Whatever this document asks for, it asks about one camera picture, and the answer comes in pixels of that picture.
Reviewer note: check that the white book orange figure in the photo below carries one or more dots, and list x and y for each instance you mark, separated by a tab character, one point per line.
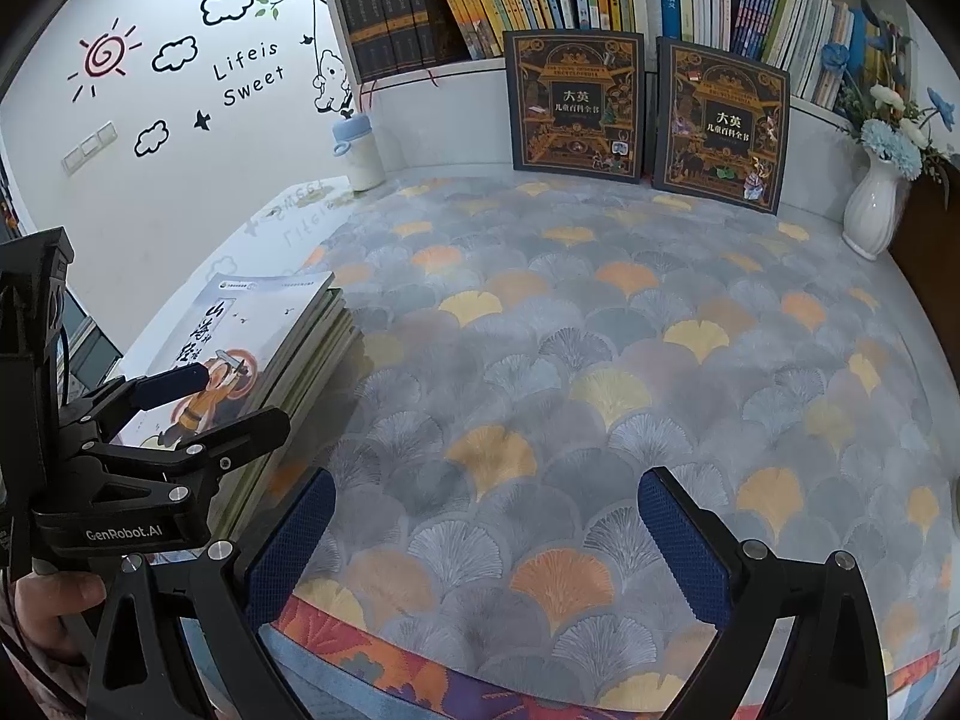
247	315

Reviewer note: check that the bear on swing sticker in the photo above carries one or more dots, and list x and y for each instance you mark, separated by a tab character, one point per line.
330	82

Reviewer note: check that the black lettering wall sticker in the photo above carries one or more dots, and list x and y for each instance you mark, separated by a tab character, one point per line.
251	71

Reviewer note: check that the brown wooden cabinet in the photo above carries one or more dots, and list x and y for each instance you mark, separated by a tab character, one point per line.
930	255

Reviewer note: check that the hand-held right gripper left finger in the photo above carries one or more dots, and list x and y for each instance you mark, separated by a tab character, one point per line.
289	547

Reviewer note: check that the stack of children's books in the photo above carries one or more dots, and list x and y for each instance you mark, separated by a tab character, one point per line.
307	382

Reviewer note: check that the orange blue patterned cloth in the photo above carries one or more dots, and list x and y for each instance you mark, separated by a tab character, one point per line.
352	645

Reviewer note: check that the red sun wall sticker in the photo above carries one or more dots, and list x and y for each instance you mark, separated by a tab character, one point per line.
105	52

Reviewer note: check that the white bottle with blue lid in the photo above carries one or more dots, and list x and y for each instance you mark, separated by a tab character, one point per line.
364	157

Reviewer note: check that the row of colourful shelf books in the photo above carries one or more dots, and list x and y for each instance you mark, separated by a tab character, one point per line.
525	0

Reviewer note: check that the white wall switch panel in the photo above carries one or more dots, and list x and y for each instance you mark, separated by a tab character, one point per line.
90	146

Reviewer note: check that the dark ornate encyclopedia book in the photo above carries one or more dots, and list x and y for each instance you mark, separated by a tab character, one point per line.
574	105
720	127

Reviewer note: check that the row of dark hardcover volumes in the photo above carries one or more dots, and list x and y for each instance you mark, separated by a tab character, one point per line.
390	15

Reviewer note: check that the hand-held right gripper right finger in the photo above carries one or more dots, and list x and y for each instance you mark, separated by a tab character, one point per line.
686	547

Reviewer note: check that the person's left hand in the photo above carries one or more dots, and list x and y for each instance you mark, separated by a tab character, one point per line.
52	592

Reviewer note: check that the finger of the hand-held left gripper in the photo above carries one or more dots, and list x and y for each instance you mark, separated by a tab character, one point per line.
247	431
176	381

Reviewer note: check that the person's left forearm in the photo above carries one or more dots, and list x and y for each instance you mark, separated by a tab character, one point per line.
30	675

